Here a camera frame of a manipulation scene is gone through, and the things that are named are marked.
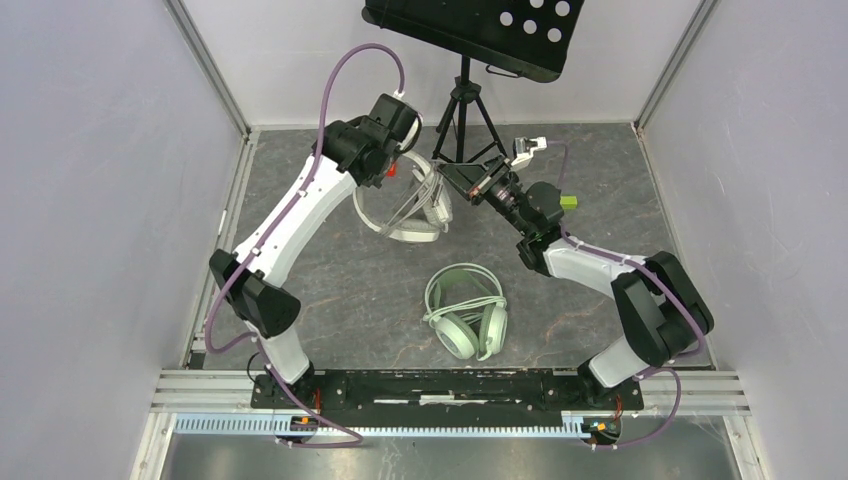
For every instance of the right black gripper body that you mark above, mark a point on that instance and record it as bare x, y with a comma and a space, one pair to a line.
505, 196

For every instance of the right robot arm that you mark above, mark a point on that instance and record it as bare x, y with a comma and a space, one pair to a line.
662, 314

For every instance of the black music stand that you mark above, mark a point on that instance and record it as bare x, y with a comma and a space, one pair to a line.
521, 39

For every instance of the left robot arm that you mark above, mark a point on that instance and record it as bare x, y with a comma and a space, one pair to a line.
346, 155

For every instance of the green small block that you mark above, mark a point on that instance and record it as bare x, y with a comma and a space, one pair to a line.
568, 202

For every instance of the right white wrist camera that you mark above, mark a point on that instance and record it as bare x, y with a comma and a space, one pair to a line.
524, 149

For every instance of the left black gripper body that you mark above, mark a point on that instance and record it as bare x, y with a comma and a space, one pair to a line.
388, 151

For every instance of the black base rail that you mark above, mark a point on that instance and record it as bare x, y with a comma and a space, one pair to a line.
459, 397

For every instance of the white grey headphones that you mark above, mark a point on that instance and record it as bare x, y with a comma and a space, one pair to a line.
422, 216

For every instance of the green headphones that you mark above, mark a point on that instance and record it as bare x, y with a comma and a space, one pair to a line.
474, 328

